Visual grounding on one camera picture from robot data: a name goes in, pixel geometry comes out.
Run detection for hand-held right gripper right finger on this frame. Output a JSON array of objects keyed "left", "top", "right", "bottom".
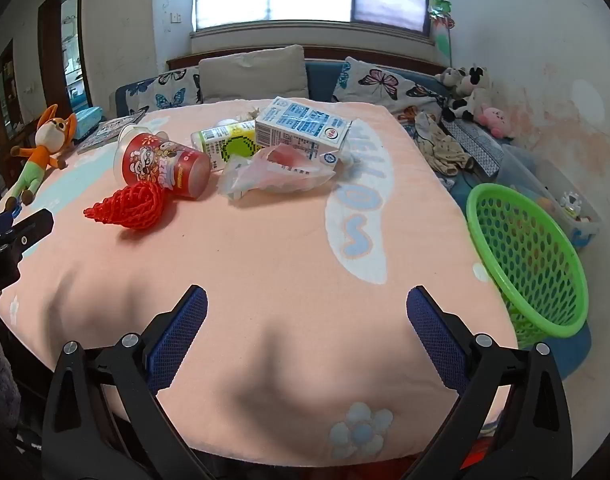
[{"left": 400, "top": 285, "right": 574, "bottom": 480}]

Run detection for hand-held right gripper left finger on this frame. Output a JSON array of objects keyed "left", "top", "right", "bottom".
[{"left": 41, "top": 284, "right": 216, "bottom": 480}]

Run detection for red foam fruit net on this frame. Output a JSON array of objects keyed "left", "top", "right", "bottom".
[{"left": 83, "top": 182, "right": 167, "bottom": 231}]

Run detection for green plastic basket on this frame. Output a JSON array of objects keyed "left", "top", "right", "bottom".
[{"left": 466, "top": 183, "right": 590, "bottom": 348}]

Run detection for red printed plastic cup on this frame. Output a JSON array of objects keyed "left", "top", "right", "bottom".
[{"left": 114, "top": 125, "right": 212, "bottom": 201}]

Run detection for clear plastic bag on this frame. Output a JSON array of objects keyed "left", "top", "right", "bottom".
[{"left": 217, "top": 143, "right": 337, "bottom": 200}]

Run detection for green and white bottle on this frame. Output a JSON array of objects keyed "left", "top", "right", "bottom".
[{"left": 191, "top": 120, "right": 266, "bottom": 173}]

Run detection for white and blue milk carton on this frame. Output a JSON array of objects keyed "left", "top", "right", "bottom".
[{"left": 255, "top": 96, "right": 353, "bottom": 167}]

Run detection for orange fox plush toy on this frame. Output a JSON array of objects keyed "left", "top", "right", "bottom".
[{"left": 5, "top": 104, "right": 78, "bottom": 211}]

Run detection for pink printed blanket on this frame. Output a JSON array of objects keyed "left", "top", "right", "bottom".
[{"left": 0, "top": 97, "right": 518, "bottom": 461}]

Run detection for colourful picture book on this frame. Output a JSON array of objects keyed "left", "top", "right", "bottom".
[{"left": 76, "top": 115, "right": 147, "bottom": 155}]

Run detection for blue tissue pack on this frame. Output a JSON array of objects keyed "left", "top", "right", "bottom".
[{"left": 74, "top": 107, "right": 103, "bottom": 140}]

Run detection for red plastic object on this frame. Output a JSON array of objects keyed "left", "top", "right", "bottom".
[{"left": 462, "top": 435, "right": 503, "bottom": 473}]

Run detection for brown wooden door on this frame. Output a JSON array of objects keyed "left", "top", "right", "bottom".
[{"left": 38, "top": 0, "right": 93, "bottom": 126}]

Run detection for butterfly print pillow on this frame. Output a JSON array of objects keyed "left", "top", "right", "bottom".
[
  {"left": 332, "top": 56, "right": 451, "bottom": 118},
  {"left": 125, "top": 66, "right": 204, "bottom": 116}
]

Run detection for clear plastic storage box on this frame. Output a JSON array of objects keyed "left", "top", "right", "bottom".
[{"left": 500, "top": 145, "right": 602, "bottom": 248}]

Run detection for white toy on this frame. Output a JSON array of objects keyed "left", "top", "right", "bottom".
[{"left": 560, "top": 192, "right": 586, "bottom": 221}]

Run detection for beige crumpled clothes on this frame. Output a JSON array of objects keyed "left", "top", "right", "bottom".
[{"left": 415, "top": 112, "right": 476, "bottom": 176}]

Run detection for black and white checkered cloth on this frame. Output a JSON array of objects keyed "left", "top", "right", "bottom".
[{"left": 445, "top": 119, "right": 506, "bottom": 177}]

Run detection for pink plush toy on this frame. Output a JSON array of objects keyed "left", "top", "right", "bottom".
[{"left": 472, "top": 105, "right": 514, "bottom": 140}]

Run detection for black and white cow plush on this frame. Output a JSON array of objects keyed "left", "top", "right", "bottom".
[{"left": 445, "top": 65, "right": 492, "bottom": 122}]

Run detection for grey plush toy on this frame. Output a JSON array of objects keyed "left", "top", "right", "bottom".
[{"left": 435, "top": 67, "right": 466, "bottom": 98}]

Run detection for beige pillow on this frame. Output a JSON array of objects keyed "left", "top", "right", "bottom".
[{"left": 198, "top": 44, "right": 310, "bottom": 105}]

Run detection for colourful pinwheel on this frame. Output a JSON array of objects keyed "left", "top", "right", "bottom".
[{"left": 427, "top": 0, "right": 458, "bottom": 56}]

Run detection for white round wall sticker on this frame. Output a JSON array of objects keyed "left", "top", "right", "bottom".
[{"left": 572, "top": 80, "right": 606, "bottom": 121}]

